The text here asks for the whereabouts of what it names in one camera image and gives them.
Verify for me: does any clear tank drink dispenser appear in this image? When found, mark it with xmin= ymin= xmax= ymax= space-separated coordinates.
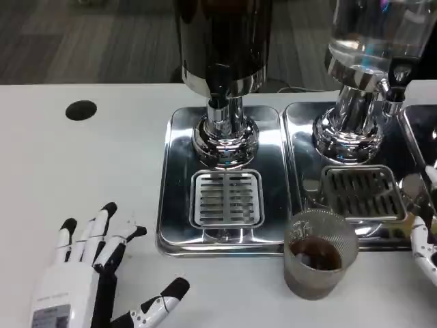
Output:
xmin=312 ymin=0 xmax=437 ymax=165

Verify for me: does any black and chrome tap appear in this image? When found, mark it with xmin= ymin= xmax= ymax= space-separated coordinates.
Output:
xmin=204 ymin=63 xmax=230 ymax=123
xmin=377 ymin=56 xmax=418 ymax=115

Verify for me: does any steel drip tray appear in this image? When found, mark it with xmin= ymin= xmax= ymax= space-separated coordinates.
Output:
xmin=282 ymin=101 xmax=437 ymax=252
xmin=156 ymin=105 xmax=298 ymax=257

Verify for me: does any black round table grommet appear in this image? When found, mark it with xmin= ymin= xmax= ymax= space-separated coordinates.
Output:
xmin=64 ymin=100 xmax=98 ymax=121

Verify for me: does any dark tank drink dispenser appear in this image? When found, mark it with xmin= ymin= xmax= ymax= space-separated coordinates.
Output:
xmin=172 ymin=0 xmax=274 ymax=169

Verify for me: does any thin white cable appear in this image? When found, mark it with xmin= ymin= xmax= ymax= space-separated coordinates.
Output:
xmin=277 ymin=85 xmax=328 ymax=94

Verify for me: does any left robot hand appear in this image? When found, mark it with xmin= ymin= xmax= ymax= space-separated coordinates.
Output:
xmin=29 ymin=202 xmax=191 ymax=328

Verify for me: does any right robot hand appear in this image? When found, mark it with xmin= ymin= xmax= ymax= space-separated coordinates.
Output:
xmin=409 ymin=165 xmax=437 ymax=284

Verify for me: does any clear ribbed glass cup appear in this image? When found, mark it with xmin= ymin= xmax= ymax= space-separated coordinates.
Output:
xmin=283 ymin=209 xmax=360 ymax=301

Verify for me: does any slotted steel drip grid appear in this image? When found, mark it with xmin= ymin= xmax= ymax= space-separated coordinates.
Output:
xmin=189 ymin=169 xmax=266 ymax=228
xmin=320 ymin=165 xmax=408 ymax=219

